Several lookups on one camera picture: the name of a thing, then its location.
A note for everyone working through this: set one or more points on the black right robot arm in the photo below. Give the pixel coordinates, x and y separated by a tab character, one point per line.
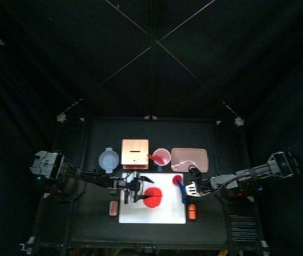
248	173

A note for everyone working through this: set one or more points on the small orange cylinder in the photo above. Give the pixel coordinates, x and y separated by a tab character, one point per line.
193	211

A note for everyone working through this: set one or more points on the pink rectangular tray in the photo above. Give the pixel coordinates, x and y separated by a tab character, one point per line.
192	156

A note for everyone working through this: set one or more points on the light blue bowl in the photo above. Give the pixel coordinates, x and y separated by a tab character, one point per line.
109	160

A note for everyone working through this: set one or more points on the pink cup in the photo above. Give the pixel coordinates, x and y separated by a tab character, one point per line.
164	155

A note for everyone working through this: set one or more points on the red spoon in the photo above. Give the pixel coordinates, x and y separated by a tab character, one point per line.
154	158

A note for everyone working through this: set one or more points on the small pink-brown cylinder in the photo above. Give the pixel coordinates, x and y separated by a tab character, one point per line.
113	208

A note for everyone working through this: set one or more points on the wooden box with slot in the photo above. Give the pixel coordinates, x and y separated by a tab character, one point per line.
136	153

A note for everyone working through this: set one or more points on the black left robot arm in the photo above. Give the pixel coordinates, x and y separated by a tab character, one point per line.
88	176

